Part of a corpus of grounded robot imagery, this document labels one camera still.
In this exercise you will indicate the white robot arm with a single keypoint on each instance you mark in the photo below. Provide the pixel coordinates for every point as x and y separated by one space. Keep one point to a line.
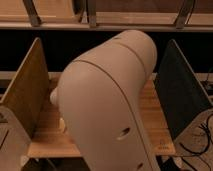
98 96

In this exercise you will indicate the wooden upper shelf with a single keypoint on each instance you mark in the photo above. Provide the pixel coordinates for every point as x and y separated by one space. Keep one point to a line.
146 15

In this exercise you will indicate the right dark divider panel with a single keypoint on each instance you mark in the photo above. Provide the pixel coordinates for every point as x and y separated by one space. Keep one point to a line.
181 95

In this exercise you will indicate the left wooden divider panel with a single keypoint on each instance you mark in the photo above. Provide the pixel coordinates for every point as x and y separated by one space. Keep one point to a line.
24 97

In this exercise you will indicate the middle metal shelf bracket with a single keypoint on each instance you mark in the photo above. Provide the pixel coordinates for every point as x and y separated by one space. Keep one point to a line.
91 13

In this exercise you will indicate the metal shelf bracket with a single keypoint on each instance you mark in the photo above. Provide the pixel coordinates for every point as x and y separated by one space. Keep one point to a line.
91 13
184 14
33 16

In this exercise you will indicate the left metal shelf bracket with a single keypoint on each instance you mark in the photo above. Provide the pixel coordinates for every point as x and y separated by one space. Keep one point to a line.
33 16

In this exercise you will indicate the right metal shelf bracket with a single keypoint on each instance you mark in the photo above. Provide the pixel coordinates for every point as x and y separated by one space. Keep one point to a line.
184 14

